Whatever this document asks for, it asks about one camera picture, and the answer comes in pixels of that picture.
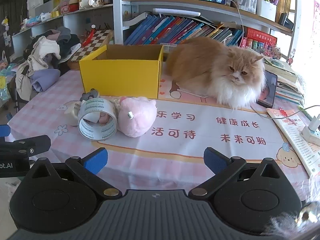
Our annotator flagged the pile of clothes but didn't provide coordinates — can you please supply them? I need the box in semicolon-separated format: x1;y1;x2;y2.
15;26;83;102

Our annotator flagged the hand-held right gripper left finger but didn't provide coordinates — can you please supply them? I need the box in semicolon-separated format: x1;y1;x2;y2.
25;147;123;198

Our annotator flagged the row of colourful books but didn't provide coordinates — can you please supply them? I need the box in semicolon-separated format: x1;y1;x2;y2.
124;14;244;47

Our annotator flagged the white pen holder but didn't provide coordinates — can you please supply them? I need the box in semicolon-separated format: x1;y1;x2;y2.
256;0;277;22

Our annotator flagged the white power strip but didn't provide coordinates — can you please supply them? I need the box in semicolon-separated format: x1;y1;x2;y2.
300;114;320;147

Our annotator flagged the white bookshelf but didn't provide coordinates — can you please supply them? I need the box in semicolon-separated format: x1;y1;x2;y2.
11;0;300;63

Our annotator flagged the white lamp bar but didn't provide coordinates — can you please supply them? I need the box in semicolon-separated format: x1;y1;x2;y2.
152;8;201;17

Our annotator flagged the stack of books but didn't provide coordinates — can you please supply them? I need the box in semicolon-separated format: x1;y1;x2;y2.
262;55;306;105

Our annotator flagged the white charging cable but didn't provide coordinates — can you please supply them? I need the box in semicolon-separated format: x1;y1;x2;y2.
226;0;245;46

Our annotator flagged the small grey bear figure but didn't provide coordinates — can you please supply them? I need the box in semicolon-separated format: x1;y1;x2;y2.
81;89;100;101

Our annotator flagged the pink plush toy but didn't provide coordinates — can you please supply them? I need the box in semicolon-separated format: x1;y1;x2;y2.
117;96;157;138

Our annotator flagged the white power adapter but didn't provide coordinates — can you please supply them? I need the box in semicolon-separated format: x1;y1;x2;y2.
64;100;82;127

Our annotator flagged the red book set box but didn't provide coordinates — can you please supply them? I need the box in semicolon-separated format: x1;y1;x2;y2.
246;27;278;50

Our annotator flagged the clear pen organizer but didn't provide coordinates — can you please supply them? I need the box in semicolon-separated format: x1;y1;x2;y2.
237;0;258;15

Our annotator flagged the chessboard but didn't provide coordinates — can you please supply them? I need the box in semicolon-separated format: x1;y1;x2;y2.
69;29;114;63

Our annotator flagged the grey fluffy keychain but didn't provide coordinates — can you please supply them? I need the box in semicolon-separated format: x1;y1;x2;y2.
265;202;320;240

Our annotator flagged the row of yellow books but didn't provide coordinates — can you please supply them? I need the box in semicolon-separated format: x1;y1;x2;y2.
274;0;293;23

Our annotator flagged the black smartphone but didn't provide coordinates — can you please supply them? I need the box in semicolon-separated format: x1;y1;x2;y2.
256;70;278;108

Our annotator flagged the yellow cardboard box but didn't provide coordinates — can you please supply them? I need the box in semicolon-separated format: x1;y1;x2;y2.
79;44;165;99

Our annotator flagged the printed booklet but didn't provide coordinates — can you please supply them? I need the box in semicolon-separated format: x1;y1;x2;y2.
266;107;320;177

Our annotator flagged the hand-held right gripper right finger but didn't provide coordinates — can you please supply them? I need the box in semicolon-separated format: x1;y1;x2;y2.
188;147;292;198

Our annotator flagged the clear packing tape roll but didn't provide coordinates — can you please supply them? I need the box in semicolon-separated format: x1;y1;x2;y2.
77;99;118;140

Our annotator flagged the orange and white cat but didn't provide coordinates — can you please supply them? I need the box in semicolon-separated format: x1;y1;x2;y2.
165;37;267;109

